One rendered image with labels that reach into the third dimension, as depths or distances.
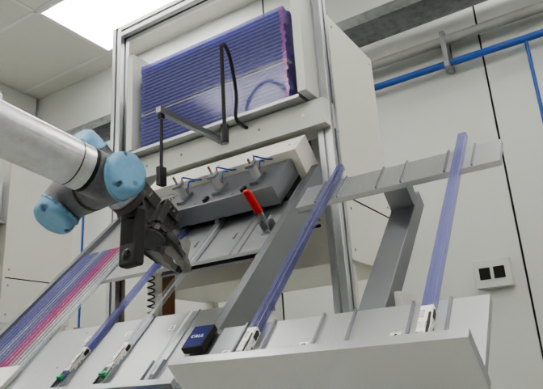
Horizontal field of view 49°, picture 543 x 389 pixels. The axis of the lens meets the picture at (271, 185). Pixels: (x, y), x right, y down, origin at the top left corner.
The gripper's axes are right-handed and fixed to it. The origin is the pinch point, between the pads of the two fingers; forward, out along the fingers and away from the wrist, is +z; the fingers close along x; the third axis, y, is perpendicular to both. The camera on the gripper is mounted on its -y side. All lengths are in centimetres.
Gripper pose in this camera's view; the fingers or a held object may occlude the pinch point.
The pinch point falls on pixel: (181, 270)
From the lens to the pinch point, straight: 127.3
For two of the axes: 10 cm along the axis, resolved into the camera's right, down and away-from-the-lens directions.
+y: 2.3, -6.7, 7.0
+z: 4.9, 7.0, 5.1
